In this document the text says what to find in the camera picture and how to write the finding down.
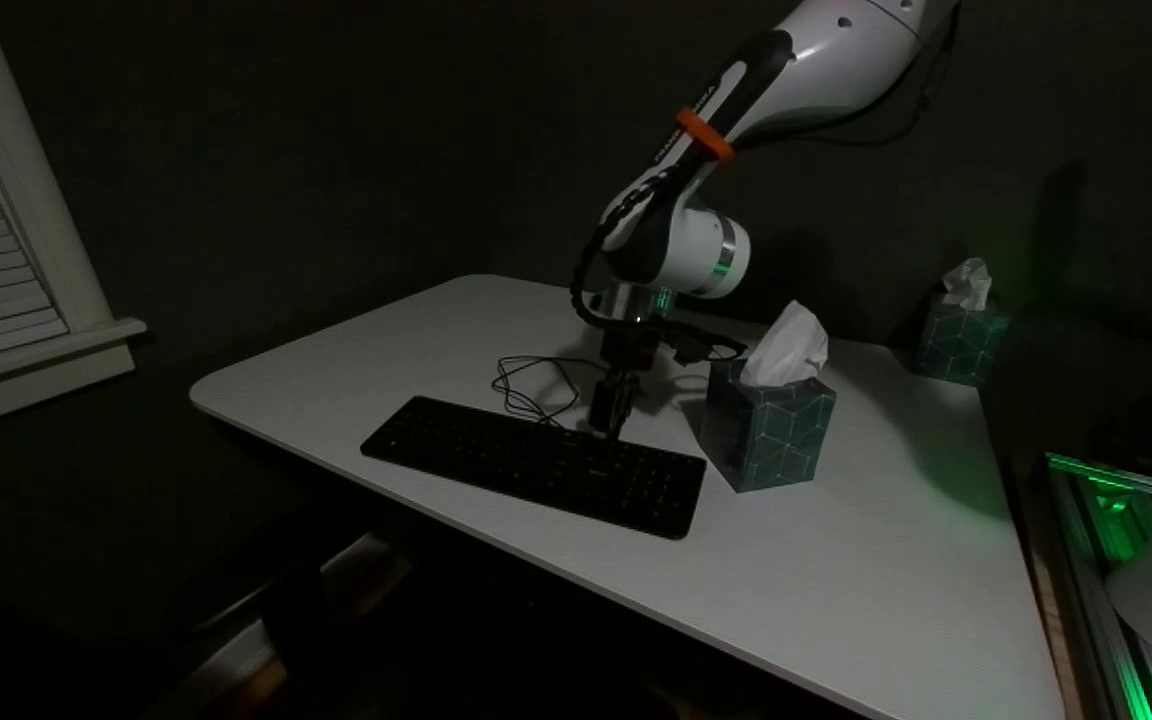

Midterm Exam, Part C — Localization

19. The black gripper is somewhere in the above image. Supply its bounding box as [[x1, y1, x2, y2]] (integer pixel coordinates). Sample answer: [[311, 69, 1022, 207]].
[[590, 312, 746, 439]]

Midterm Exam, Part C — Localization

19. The black computer keyboard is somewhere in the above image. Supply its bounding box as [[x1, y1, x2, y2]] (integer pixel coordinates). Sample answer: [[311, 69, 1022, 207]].
[[359, 398, 706, 542]]

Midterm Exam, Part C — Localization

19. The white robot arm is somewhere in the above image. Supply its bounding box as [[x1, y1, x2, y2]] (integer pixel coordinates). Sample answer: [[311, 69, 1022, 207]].
[[570, 0, 962, 438]]

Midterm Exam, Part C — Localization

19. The green patterned tissue box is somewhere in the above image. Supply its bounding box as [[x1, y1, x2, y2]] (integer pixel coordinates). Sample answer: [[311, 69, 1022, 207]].
[[702, 300, 835, 493]]

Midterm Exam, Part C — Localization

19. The black keyboard cable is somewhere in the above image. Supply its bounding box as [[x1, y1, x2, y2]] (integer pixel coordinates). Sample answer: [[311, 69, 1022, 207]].
[[489, 351, 608, 425]]

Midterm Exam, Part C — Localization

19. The green lit metal rail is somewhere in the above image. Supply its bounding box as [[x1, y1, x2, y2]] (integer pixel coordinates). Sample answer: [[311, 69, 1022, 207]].
[[1012, 451, 1152, 720]]

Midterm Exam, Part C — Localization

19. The white window frame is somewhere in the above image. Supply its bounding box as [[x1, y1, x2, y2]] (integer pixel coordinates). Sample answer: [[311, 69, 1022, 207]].
[[0, 48, 149, 417]]

